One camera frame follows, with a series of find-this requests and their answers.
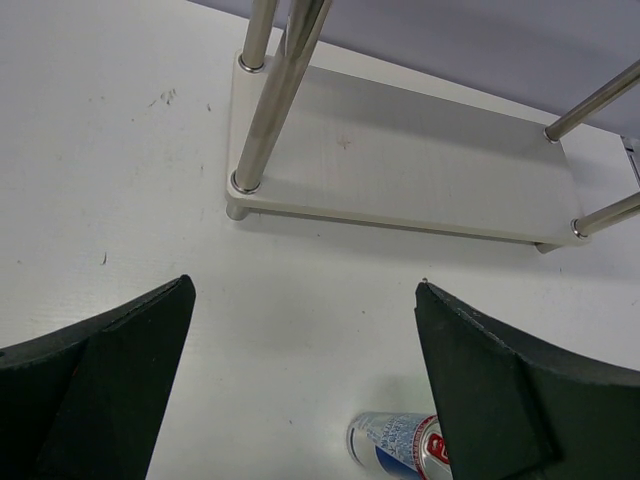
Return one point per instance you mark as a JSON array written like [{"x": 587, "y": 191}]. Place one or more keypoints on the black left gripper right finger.
[{"x": 513, "y": 406}]

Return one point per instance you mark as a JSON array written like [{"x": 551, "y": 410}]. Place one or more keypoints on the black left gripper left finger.
[{"x": 87, "y": 401}]

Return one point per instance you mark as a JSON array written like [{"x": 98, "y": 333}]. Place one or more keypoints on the blue silver energy drink can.
[{"x": 399, "y": 445}]

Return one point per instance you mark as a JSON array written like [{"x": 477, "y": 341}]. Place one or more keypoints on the white two-tier shelf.
[{"x": 307, "y": 141}]

